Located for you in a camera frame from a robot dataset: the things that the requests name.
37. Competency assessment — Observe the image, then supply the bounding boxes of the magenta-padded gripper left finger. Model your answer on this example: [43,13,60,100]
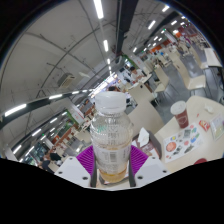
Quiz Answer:
[54,145,98,188]

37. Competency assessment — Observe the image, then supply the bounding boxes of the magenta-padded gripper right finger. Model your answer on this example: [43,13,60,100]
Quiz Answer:
[128,145,172,188]

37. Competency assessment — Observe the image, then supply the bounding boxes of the clear white-capped drink bottle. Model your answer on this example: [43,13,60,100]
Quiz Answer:
[89,91,134,184]

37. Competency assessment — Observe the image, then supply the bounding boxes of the crumpled white napkin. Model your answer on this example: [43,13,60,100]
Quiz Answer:
[137,127,151,148]

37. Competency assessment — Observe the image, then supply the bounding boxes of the colourful sticker sheet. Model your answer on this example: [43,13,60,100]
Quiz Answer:
[162,122,204,164]

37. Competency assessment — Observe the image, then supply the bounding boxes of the beige canteen chairs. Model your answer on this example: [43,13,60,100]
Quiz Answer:
[126,46,224,134]

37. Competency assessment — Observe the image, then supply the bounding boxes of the red paper cup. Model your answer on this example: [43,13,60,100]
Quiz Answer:
[169,100,190,130]

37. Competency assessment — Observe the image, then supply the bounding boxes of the clear plastic bag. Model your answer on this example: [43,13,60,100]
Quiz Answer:
[209,113,224,141]

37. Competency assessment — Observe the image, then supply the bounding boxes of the ceiling strip lights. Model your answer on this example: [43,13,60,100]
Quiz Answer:
[3,0,191,158]

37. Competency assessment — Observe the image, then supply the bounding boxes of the small white wrapper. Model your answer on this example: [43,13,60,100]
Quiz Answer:
[204,104,216,114]

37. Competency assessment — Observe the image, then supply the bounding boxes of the ceiling air conditioner unit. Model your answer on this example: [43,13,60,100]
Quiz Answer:
[56,73,76,89]

